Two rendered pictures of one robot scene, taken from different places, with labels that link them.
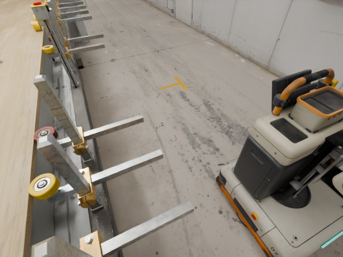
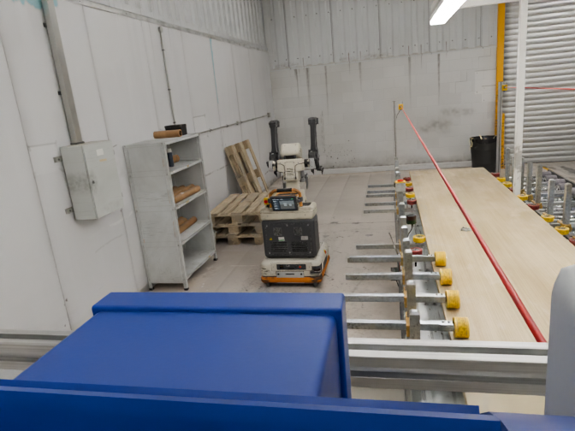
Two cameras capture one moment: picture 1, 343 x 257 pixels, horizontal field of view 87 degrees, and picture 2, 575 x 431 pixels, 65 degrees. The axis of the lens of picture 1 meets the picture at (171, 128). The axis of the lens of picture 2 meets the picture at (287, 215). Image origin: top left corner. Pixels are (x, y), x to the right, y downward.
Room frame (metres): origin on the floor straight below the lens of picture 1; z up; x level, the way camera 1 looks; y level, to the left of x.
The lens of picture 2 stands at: (4.21, 1.97, 1.89)
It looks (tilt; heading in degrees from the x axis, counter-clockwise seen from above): 15 degrees down; 217
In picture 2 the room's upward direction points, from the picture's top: 6 degrees counter-clockwise
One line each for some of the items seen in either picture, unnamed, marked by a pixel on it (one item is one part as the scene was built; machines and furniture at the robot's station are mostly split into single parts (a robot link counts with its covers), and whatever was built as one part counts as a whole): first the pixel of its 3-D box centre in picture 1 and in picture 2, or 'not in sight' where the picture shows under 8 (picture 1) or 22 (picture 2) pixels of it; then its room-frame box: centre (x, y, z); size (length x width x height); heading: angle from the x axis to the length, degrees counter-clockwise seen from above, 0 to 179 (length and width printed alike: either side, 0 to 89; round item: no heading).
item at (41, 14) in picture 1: (41, 12); (400, 186); (1.20, 0.71, 1.18); 0.07 x 0.07 x 0.08; 24
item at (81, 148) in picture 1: (79, 140); not in sight; (0.54, 0.42, 0.82); 0.14 x 0.06 x 0.05; 24
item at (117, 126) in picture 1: (99, 132); (388, 210); (0.60, 0.34, 0.82); 0.43 x 0.03 x 0.04; 114
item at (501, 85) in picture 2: not in sight; (501, 134); (-1.13, 0.90, 1.25); 0.15 x 0.08 x 1.10; 24
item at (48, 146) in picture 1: (81, 185); not in sight; (0.29, 0.31, 0.87); 0.04 x 0.04 x 0.48; 24
